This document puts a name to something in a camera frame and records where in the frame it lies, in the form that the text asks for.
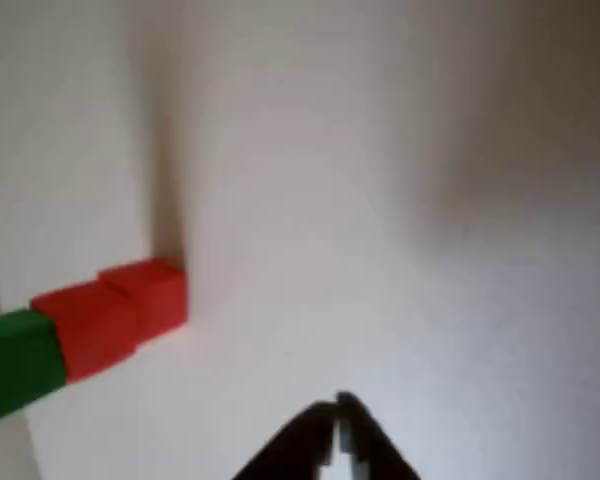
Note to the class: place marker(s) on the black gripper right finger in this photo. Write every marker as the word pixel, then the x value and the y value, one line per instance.
pixel 370 445

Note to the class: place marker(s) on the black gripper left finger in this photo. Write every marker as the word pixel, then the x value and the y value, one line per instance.
pixel 300 445

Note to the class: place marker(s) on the green cube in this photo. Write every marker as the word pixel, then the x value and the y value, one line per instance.
pixel 15 360

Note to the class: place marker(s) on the red cube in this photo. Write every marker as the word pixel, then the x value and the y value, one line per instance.
pixel 90 335
pixel 157 300

